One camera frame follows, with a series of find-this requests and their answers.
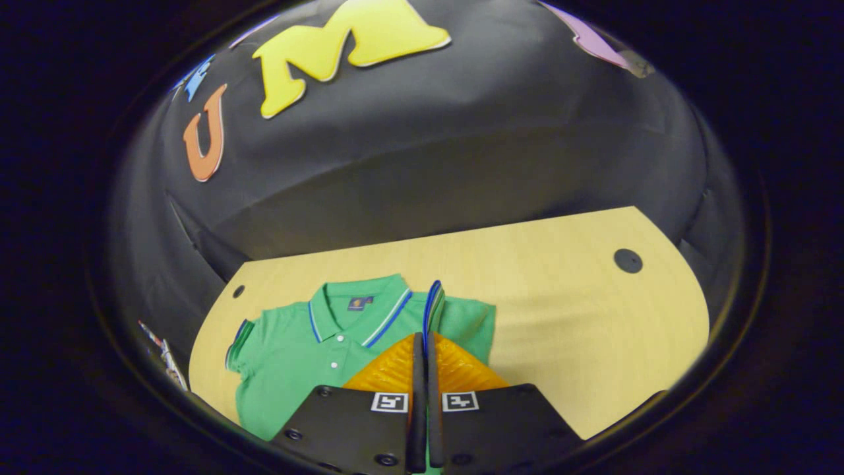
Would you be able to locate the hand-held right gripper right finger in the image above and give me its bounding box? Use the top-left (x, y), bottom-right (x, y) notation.
top-left (425, 332), bottom-right (584, 475)

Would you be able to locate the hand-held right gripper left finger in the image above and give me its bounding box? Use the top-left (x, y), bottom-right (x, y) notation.
top-left (270, 332), bottom-right (428, 475)

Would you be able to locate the green polo T-shirt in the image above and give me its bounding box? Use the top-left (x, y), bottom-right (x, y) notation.
top-left (224, 274), bottom-right (497, 475)

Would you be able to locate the white printed banner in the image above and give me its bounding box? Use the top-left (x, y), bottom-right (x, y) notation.
top-left (137, 319), bottom-right (190, 391)

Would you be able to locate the black backdrop cloth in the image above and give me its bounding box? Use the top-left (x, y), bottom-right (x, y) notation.
top-left (105, 0), bottom-right (746, 344)

